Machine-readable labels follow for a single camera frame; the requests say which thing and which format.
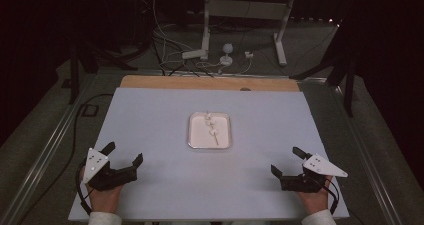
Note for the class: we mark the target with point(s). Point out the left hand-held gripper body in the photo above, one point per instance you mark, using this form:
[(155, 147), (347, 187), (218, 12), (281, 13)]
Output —
[(110, 178)]

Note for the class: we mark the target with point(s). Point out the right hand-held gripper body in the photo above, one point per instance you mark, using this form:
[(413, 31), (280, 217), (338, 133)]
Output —
[(300, 182)]

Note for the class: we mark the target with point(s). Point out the white square tray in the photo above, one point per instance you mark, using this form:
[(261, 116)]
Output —
[(200, 135)]

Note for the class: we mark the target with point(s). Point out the wooden skewer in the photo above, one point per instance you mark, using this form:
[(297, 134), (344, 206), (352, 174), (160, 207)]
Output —
[(216, 139)]

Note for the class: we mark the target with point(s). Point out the white marshmallow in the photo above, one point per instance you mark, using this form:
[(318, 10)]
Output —
[(211, 122), (207, 115), (212, 131)]

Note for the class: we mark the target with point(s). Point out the person's left hand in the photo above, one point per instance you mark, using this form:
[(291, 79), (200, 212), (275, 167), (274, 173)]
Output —
[(105, 200)]

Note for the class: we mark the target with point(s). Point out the person's right hand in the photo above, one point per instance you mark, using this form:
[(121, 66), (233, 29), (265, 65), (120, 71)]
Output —
[(316, 201)]

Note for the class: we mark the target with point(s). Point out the black floor plate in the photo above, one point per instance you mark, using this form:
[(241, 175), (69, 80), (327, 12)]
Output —
[(83, 113)]

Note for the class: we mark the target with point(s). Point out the black tripod stand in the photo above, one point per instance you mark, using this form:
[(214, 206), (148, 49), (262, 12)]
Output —
[(349, 95), (74, 85)]

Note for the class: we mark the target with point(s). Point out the white plug adapter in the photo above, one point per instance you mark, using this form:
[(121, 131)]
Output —
[(248, 54)]

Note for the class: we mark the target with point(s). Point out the white power strip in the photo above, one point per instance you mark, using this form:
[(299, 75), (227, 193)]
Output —
[(193, 54)]

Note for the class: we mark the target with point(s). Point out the small round white device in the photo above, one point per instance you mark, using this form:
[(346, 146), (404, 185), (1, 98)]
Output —
[(227, 48)]

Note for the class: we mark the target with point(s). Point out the white metal stand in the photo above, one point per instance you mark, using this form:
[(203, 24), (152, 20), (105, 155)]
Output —
[(246, 9)]

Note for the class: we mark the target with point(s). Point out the metal floor rail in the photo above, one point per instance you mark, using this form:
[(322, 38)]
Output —
[(370, 158), (50, 141)]

